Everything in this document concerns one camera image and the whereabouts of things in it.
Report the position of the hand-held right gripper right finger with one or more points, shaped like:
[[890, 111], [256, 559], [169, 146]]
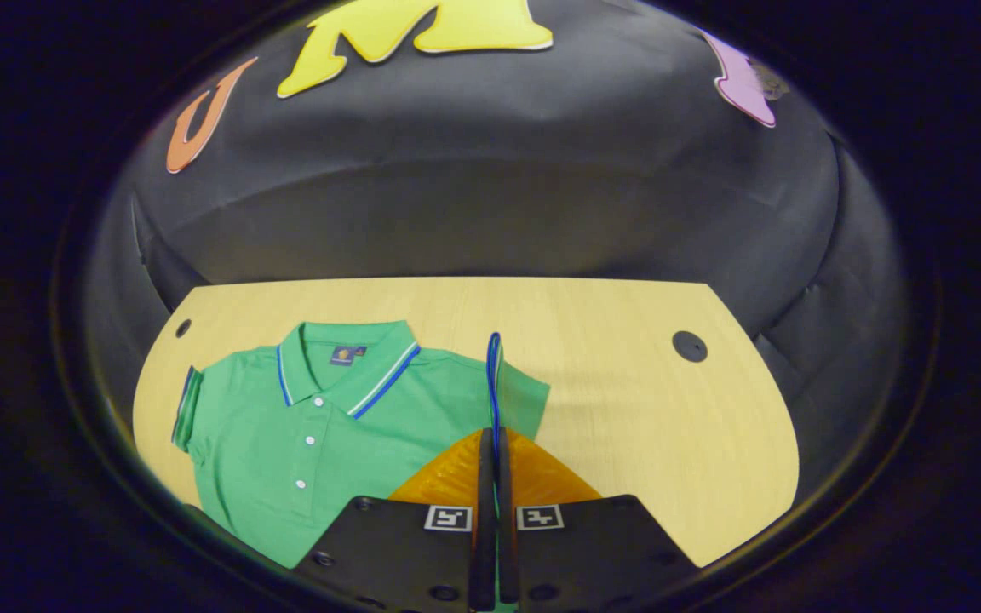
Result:
[[507, 545]]

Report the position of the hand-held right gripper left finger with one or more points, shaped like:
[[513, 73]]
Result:
[[485, 545]]

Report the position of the green polo T-shirt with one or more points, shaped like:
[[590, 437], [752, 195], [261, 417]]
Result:
[[286, 451]]

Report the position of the black backdrop cloth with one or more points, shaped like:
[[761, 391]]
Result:
[[499, 170]]

